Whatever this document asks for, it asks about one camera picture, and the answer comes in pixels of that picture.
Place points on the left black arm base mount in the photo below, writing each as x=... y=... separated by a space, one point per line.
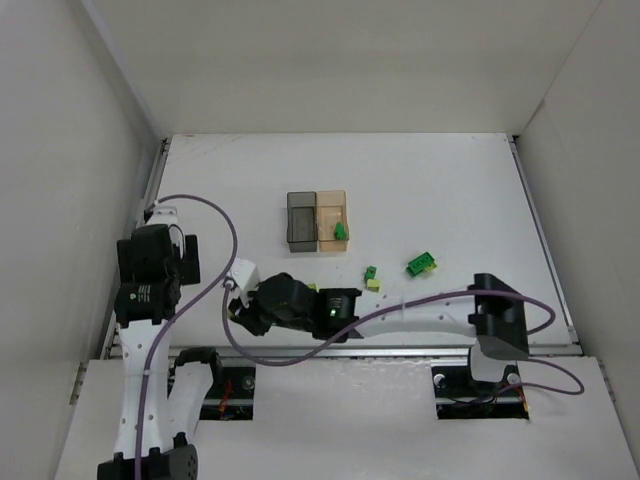
x=232 y=397

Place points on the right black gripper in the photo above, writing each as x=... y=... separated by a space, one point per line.
x=248 y=310

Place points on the aluminium front rail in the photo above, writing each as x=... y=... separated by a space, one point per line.
x=281 y=353

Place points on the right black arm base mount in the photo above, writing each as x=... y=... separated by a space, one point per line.
x=459 y=397

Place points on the pale yellow-green small lego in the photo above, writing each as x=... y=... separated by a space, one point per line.
x=373 y=285

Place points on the small dark green lego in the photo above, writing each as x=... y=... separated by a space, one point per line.
x=370 y=273

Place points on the grey transparent container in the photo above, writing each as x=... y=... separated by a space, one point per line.
x=301 y=222

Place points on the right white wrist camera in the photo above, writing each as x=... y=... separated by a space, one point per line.
x=242 y=278

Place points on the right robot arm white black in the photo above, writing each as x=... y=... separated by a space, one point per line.
x=488 y=311

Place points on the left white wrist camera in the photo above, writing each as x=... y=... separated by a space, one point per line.
x=162 y=214

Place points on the orange transparent container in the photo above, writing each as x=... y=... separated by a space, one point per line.
x=331 y=207

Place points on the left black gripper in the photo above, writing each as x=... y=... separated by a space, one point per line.
x=158 y=248

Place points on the dark green square lego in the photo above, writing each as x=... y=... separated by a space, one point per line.
x=340 y=232

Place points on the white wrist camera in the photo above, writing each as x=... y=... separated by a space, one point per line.
x=162 y=214
x=242 y=278

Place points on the dark green long lego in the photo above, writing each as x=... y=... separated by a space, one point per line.
x=417 y=265

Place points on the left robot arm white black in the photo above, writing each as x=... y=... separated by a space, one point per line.
x=161 y=403

